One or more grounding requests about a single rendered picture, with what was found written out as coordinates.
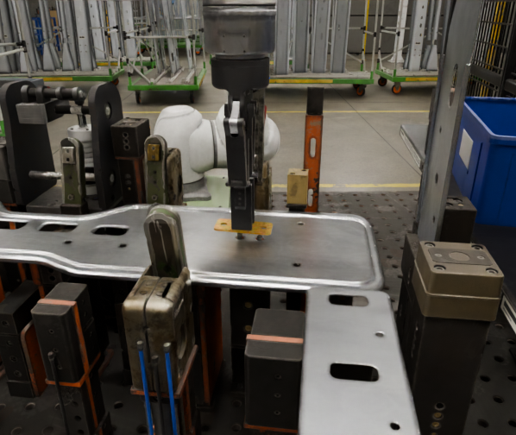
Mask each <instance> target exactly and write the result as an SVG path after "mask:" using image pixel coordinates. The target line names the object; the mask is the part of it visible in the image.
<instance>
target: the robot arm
mask: <svg viewBox="0 0 516 435"><path fill-rule="evenodd" d="M202 4H203V6H228V7H203V10H202V16H203V18H204V32H205V33H204V37H205V51H206V52H207V53H208V54H215V55H216V57H212V58H211V83H212V85H213V86H214V87H215V88H217V89H220V90H226V91H228V98H227V103H226V104H224V105H223V106H222V107H221V108H220V110H219V112H218V115H217V118H216V120H205V119H202V115H201V114H200V113H199V112H198V111H197V110H195V109H193V108H192V107H190V106H186V105H176V106H171V107H167V108H166V109H164V110H162V112H161V113H160V115H159V117H158V119H157V121H156V124H155V127H154V135H159V136H163V137H164V138H165V139H166V140H167V147H168V148H178V149H179V150H180V153H181V165H182V178H183V190H184V202H188V201H209V200H211V194H210V193H209V192H208V188H207V185H206V182H207V178H206V177H205V174H204V172H206V171H209V170H211V169H214V168H222V169H226V168H227V170H228V181H227V182H226V183H225V185H226V186H230V209H231V229H232V230H252V224H253V223H254V222H255V178H258V172H254V171H253V169H255V128H256V123H255V113H256V112H257V100H253V90H260V89H263V88H266V87H267V86H268V85H269V57H268V56H267V54H270V53H272V52H273V51H274V50H275V16H276V9H275V7H274V6H276V0H202ZM279 147H280V132H279V130H278V128H277V126H276V124H275V123H274V122H273V121H272V120H271V119H270V118H268V117H267V114H266V121H265V127H264V161H269V160H271V159H272V158H274V156H275V155H276V154H277V152H278V150H279Z"/></svg>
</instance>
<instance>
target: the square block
mask: <svg viewBox="0 0 516 435"><path fill-rule="evenodd" d="M414 263H415V265H414V270H413V274H412V284H413V292H412V302H411V307H410V312H409V318H408V324H407V329H406V339H405V344H404V350H403V356H404V359H405V364H406V371H407V374H408V379H409V382H410V386H411V390H412V397H413V401H414V406H415V409H416V414H417V417H418V424H419V428H420V432H421V435H463V430H464V427H465V423H466V419H467V416H468V412H469V406H470V402H471V399H472V395H473V392H474V388H475V382H476V378H477V375H478V371H479V368H480V365H481V357H482V354H483V351H484V348H485V344H486V341H487V337H488V331H489V327H490V324H491V321H495V320H496V315H497V312H498V307H499V303H500V300H501V296H500V294H501V289H502V285H503V280H504V274H503V273H502V272H501V270H500V268H499V267H498V265H497V264H496V262H495V261H494V259H493V257H492V256H491V255H490V254H489V252H488V250H487V249H486V247H485V246H484V245H482V244H476V243H446V242H431V241H421V242H420V243H419V245H418V253H417V257H416V259H415V260H414Z"/></svg>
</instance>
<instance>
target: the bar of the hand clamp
mask: <svg viewBox="0 0 516 435"><path fill-rule="evenodd" d="M253 100H257V112H256V113H255V123H256V128H255V154H258V170H257V172H258V178H257V180H258V181H262V166H263V162H264V125H265V88H263V89H260V90H253Z"/></svg>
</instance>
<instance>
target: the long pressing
mask: <svg viewBox="0 0 516 435"><path fill-rule="evenodd" d="M150 205H151V204H130V205H124V206H120V207H117V208H113V209H109V210H106V211H100V212H96V213H92V214H85V215H66V214H51V213H35V212H19V211H8V210H7V209H6V208H5V206H4V205H3V203H2V202H1V201H0V222H13V223H26V224H25V225H24V226H23V227H21V228H20V229H15V230H9V229H0V262H16V263H29V264H38V265H42V266H46V267H48V268H51V269H54V270H56V271H59V272H61V273H63V274H67V275H70V276H73V277H79V278H90V279H102V280H114V281H138V280H139V279H140V277H141V276H142V274H143V272H144V271H145V269H146V268H147V267H148V266H149V265H151V260H150V256H149V252H148V245H147V238H146V236H145V232H144V228H143V225H144V222H145V220H146V218H147V211H148V207H149V206H150ZM167 206H170V207H172V208H174V210H176V212H178V213H179V216H180V220H181V225H182V231H183V237H184V243H185V248H186V259H187V265H188V269H189V270H190V273H191V285H192V286H199V287H222V288H235V289H247V290H259V291H271V292H283V293H306V290H307V289H308V288H309V287H336V288H349V289H361V290H375V291H381V290H382V289H383V287H384V283H385V280H384V275H383V271H382V267H381V260H380V256H379V251H378V248H377V243H376V240H375V235H374V229H373V227H372V226H371V224H370V223H369V222H368V220H366V219H365V218H364V217H361V216H357V215H353V214H341V213H323V212H307V211H274V210H256V209H255V221H256V222H266V223H272V224H273V228H272V232H271V235H268V236H266V235H262V238H263V240H261V241H258V240H256V238H257V236H258V235H256V234H246V233H242V237H243V239H236V238H237V233H236V232H226V231H216V230H214V226H215V224H216V222H217V220H218V219H219V218H225V219H231V209H230V208H223V207H205V206H189V205H167ZM49 224H57V225H73V226H77V227H76V228H75V229H74V230H72V231H69V232H52V231H40V229H41V228H43V227H44V226H46V225H49ZM299 224H303V225H299ZM100 228H118V229H127V231H126V233H125V234H123V235H121V236H111V235H96V234H94V232H95V231H96V230H98V229H100ZM65 242H71V243H65ZM121 245H126V246H125V247H120V246H121ZM296 263H297V264H299V265H300V266H299V267H295V266H293V264H296Z"/></svg>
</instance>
